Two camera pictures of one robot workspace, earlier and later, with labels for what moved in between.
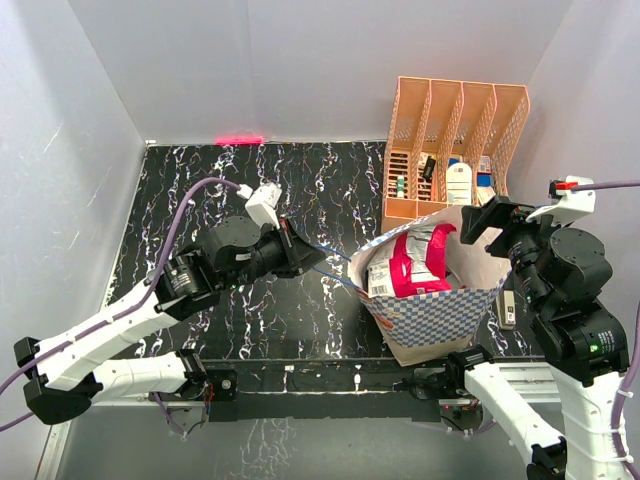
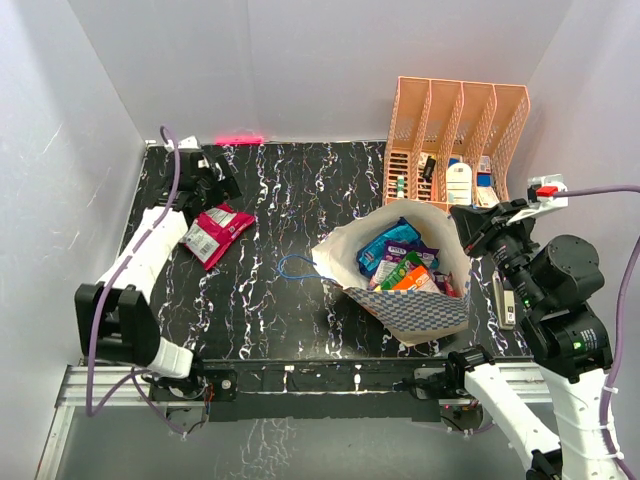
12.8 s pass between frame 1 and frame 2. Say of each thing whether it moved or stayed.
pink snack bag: moved
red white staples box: stayed
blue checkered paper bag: moved
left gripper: moved
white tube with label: stayed
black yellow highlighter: stayed
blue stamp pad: stayed
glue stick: stayed
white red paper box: stayed
